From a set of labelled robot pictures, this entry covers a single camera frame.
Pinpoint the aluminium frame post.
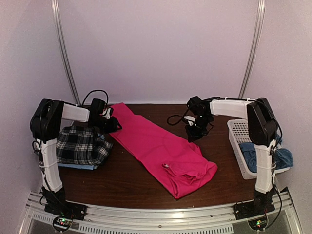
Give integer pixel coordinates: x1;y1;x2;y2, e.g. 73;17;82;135
51;0;81;105
238;0;266;98

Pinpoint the right round circuit board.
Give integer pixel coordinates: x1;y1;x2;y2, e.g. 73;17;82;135
248;217;268;231

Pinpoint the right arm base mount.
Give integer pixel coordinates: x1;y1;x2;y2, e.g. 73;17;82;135
233;201;275;220

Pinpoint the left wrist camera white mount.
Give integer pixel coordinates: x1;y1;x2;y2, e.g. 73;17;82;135
102;107;114;119

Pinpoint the white plastic laundry basket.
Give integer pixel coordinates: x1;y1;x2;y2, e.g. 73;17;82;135
227;119;290;180

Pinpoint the front aluminium rail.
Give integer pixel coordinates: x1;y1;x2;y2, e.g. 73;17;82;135
24;190;303;234

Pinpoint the black white plaid shirt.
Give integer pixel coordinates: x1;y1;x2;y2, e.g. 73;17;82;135
55;125;114;166

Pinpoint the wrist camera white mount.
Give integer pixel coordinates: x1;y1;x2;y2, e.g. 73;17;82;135
183;116;196;126
102;107;114;119

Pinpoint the right aluminium frame post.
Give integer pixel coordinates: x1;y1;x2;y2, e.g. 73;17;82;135
238;0;266;98

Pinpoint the pink shirt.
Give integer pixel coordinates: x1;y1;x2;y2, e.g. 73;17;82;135
111;103;218;199

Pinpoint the black cable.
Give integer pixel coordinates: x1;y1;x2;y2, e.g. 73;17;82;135
80;89;109;108
166;109;191;126

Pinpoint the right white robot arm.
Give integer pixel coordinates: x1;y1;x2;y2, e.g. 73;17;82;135
181;96;279;215

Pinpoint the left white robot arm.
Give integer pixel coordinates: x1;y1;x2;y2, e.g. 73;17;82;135
30;98;122;216

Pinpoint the left aluminium frame post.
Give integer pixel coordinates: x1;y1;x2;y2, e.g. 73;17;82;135
51;0;81;105

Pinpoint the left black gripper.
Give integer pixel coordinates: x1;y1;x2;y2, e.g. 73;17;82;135
92;117;118;134

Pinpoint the right black cable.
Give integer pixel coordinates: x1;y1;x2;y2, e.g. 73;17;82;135
166;109;191;126

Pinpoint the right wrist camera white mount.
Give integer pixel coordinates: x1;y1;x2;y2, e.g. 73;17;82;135
183;116;196;126

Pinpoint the blue denim garment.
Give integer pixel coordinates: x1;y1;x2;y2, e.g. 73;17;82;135
234;134;293;177

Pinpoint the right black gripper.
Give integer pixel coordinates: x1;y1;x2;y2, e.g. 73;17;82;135
186;115;213;142

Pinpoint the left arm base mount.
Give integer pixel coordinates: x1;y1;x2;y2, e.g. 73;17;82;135
44;201;87;220

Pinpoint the left black cable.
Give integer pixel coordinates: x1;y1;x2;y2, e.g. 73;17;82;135
80;89;109;108

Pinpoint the round circuit board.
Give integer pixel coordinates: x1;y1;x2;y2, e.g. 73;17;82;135
52;216;73;233
248;217;268;231

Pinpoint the folded light blue shirt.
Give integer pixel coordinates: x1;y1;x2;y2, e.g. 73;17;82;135
57;133;107;171

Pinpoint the left round circuit board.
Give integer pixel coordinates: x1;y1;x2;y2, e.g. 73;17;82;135
52;216;73;233

